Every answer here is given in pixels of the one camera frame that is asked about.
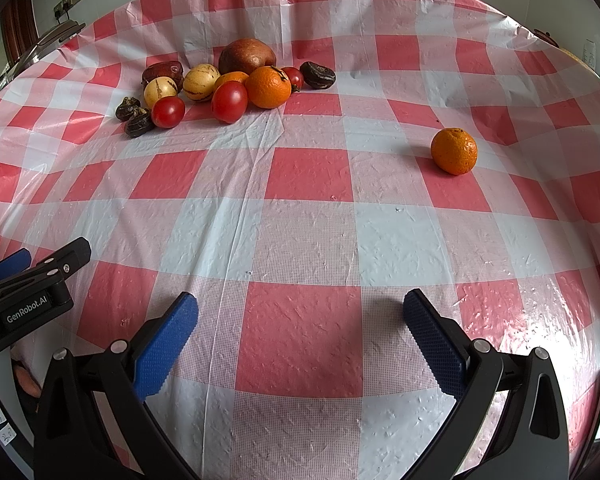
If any dark passion fruit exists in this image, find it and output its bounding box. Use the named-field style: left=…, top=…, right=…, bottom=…
left=299, top=61, right=336, bottom=90
left=114, top=96, right=146, bottom=122
left=124, top=112, right=155, bottom=138

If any dark red wrinkled apple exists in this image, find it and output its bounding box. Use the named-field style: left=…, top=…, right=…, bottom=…
left=142, top=60, right=184, bottom=91

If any yellow striped pepino melon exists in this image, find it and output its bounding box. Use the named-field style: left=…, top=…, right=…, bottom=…
left=183, top=63, right=221, bottom=102

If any large red tomato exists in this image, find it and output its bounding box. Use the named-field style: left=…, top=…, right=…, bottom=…
left=211, top=80, right=248, bottom=124

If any large orange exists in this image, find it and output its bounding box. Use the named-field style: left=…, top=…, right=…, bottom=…
left=244, top=66, right=291, bottom=110

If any lone orange mandarin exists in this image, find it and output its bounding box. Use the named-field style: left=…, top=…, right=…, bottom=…
left=430, top=128, right=478, bottom=176

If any steel pot on counter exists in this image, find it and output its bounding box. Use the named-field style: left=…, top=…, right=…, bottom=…
left=0, top=18, right=85, bottom=91

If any red white checkered tablecloth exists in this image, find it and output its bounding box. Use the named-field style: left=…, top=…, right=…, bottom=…
left=0, top=0, right=600, bottom=479

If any large brown pomegranate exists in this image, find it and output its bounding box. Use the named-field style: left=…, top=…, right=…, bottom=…
left=218, top=38, right=277, bottom=75

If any wall power socket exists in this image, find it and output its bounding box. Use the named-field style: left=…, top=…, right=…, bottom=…
left=54, top=0, right=82, bottom=20

